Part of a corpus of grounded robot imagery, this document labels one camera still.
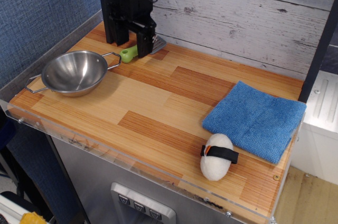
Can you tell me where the blue folded cloth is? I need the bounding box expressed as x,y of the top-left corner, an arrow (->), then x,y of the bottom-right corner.
202,81 -> 306,164

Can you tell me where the silver button control panel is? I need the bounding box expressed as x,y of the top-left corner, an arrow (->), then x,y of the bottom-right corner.
110,182 -> 176,223

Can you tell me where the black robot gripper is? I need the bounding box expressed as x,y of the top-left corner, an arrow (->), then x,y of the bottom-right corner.
107,0 -> 157,58

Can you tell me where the dark right vertical post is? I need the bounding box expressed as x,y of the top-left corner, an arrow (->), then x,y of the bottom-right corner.
298,0 -> 337,103

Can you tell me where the white plush sushi toy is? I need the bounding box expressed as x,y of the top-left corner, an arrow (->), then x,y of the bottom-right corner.
200,134 -> 239,181

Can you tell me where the yellow black object bottom-left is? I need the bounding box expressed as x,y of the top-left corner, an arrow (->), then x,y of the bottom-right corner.
0,210 -> 45,224

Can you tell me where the white ribbed appliance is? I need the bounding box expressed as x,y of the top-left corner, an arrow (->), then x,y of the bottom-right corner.
291,71 -> 337,184

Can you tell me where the clear acrylic edge guard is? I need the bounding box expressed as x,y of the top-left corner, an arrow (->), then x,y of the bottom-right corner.
1,100 -> 276,223

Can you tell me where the steel two-handled bowl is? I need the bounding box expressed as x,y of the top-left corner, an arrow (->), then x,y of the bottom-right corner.
25,51 -> 121,97

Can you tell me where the green handled grey spatula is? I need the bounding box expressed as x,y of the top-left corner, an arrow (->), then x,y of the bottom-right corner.
119,36 -> 168,64

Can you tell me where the stainless steel cabinet front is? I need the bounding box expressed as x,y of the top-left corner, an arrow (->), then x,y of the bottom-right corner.
51,137 -> 268,223

